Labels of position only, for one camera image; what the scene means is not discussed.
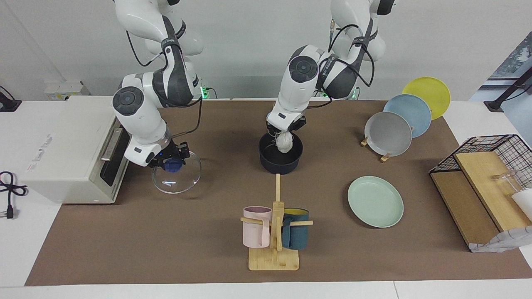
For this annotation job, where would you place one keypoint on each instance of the cream toaster oven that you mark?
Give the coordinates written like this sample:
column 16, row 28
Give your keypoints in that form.
column 62, row 153

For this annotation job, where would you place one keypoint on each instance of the pink mug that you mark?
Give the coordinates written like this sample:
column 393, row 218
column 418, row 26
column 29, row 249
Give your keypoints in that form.
column 255, row 232

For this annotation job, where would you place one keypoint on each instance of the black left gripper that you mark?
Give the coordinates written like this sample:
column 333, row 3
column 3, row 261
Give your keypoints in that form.
column 298, row 123

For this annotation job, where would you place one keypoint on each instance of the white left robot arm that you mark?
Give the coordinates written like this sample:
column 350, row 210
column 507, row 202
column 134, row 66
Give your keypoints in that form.
column 307, row 79

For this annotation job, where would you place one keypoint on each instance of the wooden plate rack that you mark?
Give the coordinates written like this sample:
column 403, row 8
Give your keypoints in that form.
column 385, row 158

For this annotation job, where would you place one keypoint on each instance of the wooden mug tree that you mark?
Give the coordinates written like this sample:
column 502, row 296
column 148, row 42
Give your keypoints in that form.
column 274, row 259

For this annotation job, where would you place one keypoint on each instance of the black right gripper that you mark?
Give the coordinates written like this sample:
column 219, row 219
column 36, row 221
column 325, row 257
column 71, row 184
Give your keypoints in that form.
column 176, row 150

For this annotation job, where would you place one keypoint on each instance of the yellow plate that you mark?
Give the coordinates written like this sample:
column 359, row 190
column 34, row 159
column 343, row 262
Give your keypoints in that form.
column 428, row 91

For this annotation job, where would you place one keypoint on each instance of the dark teal mug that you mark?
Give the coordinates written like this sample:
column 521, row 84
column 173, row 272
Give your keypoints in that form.
column 297, row 234

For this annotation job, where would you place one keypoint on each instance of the grey patterned bag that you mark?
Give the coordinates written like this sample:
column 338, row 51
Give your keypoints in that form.
column 507, row 241

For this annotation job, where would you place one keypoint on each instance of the glass lid blue knob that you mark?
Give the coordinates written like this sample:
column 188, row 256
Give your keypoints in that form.
column 178, row 180

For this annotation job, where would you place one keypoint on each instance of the grey plate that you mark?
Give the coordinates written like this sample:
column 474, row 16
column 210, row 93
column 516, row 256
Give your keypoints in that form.
column 388, row 133

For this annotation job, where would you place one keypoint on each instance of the white cup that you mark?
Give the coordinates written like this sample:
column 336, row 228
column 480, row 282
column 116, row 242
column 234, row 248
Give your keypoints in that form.
column 524, row 203

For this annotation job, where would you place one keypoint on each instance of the white vermicelli bundle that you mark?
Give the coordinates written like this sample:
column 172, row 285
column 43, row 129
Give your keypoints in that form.
column 284, row 143

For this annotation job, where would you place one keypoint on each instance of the clear glass cup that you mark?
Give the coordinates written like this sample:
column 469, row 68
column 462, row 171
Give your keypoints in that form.
column 509, row 180

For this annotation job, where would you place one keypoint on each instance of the light blue plate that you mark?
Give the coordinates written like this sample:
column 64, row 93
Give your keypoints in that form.
column 411, row 110

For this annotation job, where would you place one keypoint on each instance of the small white box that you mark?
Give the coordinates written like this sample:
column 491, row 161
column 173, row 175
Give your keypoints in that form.
column 62, row 89

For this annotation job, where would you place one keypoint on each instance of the black stand bar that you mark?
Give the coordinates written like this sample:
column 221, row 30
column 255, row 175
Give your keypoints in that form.
column 509, row 89

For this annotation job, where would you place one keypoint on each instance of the wooden shelf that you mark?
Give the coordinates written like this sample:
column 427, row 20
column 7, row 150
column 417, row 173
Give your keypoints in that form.
column 478, row 178

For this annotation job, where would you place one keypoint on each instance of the black clamp mount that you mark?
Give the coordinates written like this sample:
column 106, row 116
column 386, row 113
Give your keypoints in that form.
column 8, row 104

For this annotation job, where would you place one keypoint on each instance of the pale green plate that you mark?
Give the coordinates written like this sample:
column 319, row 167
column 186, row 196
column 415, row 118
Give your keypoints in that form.
column 375, row 201

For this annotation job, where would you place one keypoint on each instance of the brown table mat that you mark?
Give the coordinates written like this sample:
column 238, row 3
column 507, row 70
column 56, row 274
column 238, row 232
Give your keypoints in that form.
column 187, row 249

